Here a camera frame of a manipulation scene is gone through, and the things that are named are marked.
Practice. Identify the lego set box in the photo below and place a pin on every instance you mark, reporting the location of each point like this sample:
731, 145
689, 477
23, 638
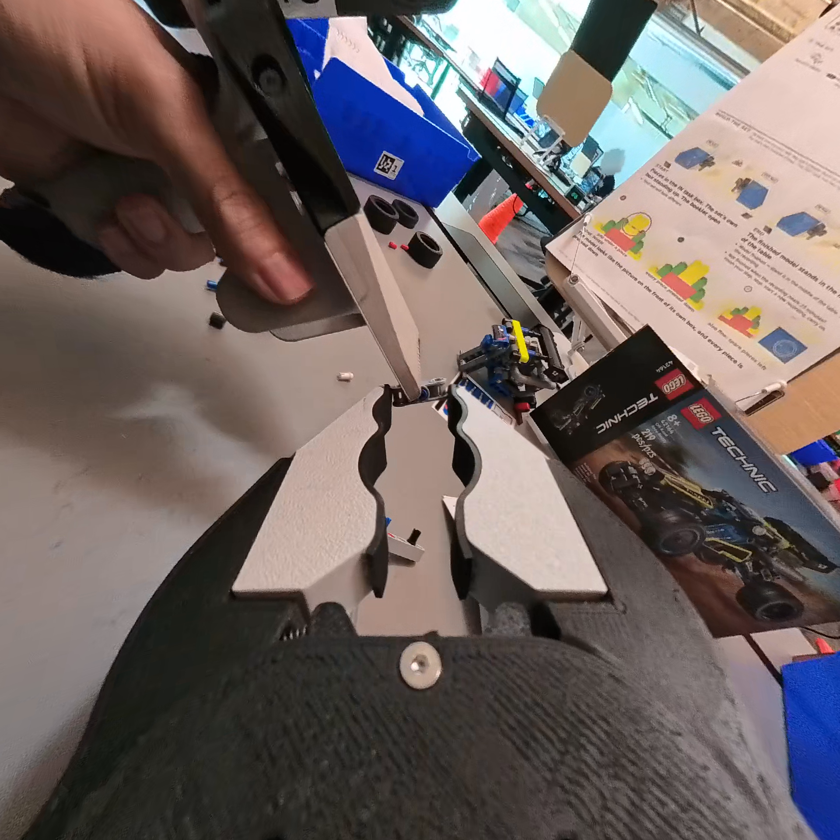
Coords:
656, 459

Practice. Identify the brown cardboard sheet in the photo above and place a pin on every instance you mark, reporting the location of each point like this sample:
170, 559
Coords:
807, 413

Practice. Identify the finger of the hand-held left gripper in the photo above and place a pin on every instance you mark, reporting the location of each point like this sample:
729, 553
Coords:
377, 295

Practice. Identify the printed instruction sheet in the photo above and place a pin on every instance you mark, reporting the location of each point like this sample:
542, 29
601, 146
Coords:
722, 197

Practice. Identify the person's left hand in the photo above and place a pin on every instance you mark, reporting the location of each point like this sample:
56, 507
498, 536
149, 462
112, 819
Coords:
98, 79

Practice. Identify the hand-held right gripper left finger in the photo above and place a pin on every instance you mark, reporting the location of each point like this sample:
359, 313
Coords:
308, 518

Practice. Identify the white paper sheet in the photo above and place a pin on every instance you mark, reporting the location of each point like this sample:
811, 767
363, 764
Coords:
374, 59

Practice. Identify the wooden workbench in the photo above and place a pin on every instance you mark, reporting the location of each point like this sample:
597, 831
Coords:
505, 141

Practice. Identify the partly built lego vehicle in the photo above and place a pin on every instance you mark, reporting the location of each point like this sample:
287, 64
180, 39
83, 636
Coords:
505, 367

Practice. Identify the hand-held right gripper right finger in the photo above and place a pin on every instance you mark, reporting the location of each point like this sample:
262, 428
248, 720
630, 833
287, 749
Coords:
531, 525

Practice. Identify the lego sticker sheet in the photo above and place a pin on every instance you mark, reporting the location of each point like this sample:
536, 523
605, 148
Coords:
472, 401

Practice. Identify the blue storage bin with tag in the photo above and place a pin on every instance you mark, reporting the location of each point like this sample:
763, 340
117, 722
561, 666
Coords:
367, 124

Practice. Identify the small grey lego connector assembly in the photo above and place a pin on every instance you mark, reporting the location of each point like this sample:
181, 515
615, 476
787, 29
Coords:
430, 392

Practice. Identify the black and tan hanging panel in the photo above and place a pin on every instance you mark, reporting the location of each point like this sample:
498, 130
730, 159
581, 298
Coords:
577, 98

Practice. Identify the grey lego beam blue bracket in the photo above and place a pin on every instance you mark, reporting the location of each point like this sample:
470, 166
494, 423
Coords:
403, 548

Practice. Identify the orange traffic cone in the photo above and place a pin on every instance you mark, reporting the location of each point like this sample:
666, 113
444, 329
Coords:
499, 220

